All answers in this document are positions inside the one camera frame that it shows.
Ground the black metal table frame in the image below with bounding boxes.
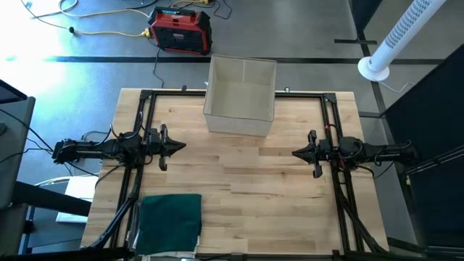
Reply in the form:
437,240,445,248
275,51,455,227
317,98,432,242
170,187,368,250
81,88,389,261

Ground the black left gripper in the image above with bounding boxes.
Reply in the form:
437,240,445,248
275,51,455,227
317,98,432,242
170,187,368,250
144,123,187,172

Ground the white flat board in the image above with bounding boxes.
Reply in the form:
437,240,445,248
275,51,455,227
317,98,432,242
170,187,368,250
55,175,99,224

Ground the black partition panel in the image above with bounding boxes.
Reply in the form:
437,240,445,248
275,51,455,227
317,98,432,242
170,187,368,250
382,43,464,254

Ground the white fan cable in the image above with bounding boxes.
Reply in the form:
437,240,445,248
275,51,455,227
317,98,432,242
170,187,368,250
378,80,416,95

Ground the black cable loop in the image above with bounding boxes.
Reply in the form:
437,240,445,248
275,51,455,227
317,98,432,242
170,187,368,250
108,111,144,141
357,161,396,180

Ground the black power cable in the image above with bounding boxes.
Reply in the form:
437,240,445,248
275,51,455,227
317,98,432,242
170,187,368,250
151,46,166,90

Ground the red black power station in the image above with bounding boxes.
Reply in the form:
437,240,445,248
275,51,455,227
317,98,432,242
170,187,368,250
147,6,214,57

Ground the beige fabric storage box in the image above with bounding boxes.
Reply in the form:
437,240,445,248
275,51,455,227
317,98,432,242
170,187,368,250
202,54,278,138

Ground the white tower fan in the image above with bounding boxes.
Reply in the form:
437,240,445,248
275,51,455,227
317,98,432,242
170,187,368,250
357,0,447,83

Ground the grey desk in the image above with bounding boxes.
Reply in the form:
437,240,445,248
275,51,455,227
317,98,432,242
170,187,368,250
0,78,36,211

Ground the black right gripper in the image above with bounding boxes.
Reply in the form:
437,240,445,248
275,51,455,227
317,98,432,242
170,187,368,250
291,129,333,179

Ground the dark green towel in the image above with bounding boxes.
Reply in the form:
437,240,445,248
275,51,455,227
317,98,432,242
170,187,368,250
135,193,203,256

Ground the grey partition screen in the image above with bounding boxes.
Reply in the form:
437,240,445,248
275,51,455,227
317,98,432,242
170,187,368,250
333,0,384,46

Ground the yellow cable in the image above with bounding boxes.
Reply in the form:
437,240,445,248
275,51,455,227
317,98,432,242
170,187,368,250
20,0,152,39

